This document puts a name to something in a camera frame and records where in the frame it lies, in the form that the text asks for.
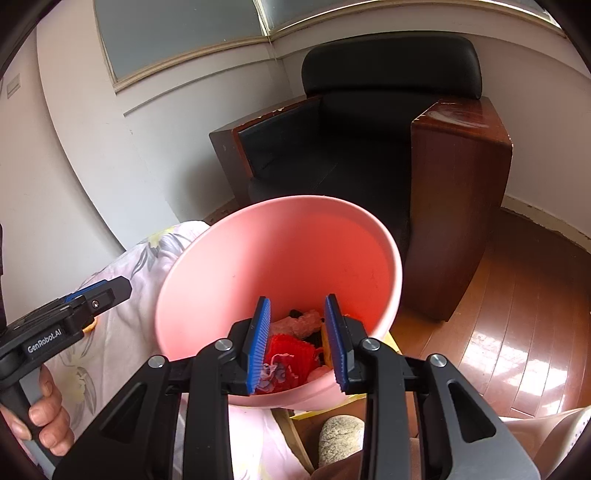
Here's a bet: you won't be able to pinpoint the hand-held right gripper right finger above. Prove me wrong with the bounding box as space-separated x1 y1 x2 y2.
323 294 541 480

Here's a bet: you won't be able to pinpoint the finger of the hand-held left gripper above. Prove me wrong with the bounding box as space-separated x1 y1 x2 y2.
65 276 133 319

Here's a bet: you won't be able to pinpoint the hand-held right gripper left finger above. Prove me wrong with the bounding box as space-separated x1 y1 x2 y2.
53 296 273 480

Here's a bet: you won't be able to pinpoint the dark red wrapper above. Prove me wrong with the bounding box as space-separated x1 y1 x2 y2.
261 353 291 385

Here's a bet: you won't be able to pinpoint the red foam fruit net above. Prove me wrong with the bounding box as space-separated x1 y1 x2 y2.
264 335 320 394

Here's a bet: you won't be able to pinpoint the clear plastic wrap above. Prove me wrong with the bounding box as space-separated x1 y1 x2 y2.
270 311 324 343

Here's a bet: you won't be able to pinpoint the pink plastic bucket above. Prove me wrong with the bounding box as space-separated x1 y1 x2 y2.
154 196 402 409

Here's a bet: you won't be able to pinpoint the person's left hand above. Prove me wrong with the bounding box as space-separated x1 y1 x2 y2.
0 364 75 456

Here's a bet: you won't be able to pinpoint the floral pink tablecloth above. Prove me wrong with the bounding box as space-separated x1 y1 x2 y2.
46 222 315 480

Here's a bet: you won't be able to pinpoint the grey stone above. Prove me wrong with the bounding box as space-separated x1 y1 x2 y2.
318 415 365 468

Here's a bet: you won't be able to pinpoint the wooden crate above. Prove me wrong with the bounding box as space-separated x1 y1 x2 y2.
274 401 416 480

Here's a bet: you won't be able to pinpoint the black leather armchair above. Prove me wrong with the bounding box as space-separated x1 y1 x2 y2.
209 34 514 322

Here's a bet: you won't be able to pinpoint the beige cloth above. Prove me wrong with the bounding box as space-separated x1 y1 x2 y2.
499 408 591 480

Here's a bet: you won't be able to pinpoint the frosted glass window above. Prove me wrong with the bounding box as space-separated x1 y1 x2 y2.
92 0 570 93

